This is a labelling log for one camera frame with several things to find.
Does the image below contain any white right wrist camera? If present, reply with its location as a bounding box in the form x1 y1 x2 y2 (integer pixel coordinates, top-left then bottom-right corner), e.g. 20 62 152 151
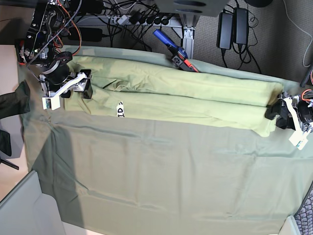
42 96 61 110

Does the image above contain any white cable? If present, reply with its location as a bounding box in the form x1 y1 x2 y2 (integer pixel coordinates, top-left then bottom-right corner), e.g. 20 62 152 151
282 0 313 67

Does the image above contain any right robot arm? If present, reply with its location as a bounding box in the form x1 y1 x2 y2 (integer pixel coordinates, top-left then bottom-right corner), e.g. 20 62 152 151
15 0 93 99

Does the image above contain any light green T-shirt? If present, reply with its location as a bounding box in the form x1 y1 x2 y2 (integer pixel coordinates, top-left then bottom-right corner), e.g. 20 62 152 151
65 56 284 137

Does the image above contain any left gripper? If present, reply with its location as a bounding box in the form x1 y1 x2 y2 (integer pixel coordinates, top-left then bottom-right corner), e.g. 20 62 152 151
265 92 313 133

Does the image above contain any black orange corner clamp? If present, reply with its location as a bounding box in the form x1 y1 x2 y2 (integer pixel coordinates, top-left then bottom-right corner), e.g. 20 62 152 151
14 39 24 65

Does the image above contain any grey foam box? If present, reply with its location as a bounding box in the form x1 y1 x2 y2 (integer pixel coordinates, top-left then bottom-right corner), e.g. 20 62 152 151
0 171 66 235

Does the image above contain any aluminium table frame leg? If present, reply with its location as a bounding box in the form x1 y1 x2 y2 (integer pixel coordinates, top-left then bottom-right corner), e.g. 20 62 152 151
172 14 200 59

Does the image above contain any black power adapter brick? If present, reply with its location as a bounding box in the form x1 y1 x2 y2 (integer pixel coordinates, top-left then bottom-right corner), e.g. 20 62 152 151
217 12 233 49

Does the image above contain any grey-green table cloth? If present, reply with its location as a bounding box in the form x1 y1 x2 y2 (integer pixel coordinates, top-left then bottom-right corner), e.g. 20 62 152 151
17 44 313 235

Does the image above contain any dark green cloth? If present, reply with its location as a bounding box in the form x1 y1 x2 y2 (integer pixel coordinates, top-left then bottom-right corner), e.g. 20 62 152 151
0 81 30 119

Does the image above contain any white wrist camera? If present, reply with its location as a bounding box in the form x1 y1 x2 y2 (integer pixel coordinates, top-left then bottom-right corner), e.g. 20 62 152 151
42 96 61 110
289 132 309 150

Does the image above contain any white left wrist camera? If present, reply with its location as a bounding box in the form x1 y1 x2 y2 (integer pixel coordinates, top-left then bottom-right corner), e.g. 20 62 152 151
289 132 309 150

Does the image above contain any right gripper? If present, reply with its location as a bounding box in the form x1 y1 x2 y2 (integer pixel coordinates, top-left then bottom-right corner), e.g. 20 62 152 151
39 65 93 99

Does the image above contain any grey camera mount plate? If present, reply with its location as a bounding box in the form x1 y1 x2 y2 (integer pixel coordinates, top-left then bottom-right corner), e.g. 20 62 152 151
154 0 230 17

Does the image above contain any blue orange bar clamp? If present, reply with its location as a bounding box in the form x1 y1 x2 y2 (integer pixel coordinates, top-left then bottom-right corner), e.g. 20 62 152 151
153 29 199 72

